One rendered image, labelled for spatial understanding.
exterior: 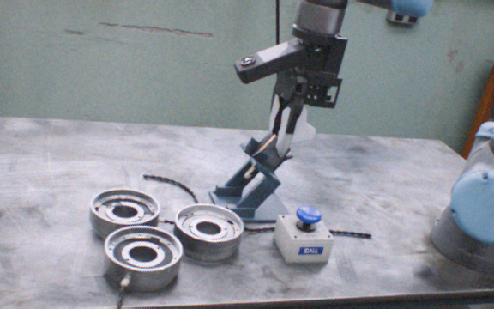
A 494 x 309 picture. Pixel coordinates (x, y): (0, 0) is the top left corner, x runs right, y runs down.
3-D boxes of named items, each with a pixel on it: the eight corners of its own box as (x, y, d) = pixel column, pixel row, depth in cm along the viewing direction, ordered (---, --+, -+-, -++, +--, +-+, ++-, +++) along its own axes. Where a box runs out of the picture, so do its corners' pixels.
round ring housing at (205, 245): (196, 271, 82) (200, 247, 80) (159, 233, 89) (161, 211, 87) (252, 253, 88) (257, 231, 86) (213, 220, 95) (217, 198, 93)
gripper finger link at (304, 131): (312, 163, 95) (323, 110, 92) (280, 161, 93) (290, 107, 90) (304, 157, 98) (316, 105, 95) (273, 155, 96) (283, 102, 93)
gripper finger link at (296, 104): (297, 136, 91) (308, 82, 88) (288, 136, 91) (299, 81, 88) (286, 128, 95) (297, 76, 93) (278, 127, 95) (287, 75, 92)
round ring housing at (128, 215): (84, 244, 83) (86, 220, 81) (93, 207, 92) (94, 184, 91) (157, 250, 85) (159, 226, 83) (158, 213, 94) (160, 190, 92)
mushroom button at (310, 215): (295, 245, 88) (302, 217, 86) (286, 230, 91) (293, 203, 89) (319, 245, 89) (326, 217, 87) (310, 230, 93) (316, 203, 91)
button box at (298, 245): (286, 264, 87) (293, 238, 85) (272, 238, 93) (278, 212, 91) (334, 263, 90) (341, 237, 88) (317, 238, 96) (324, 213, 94)
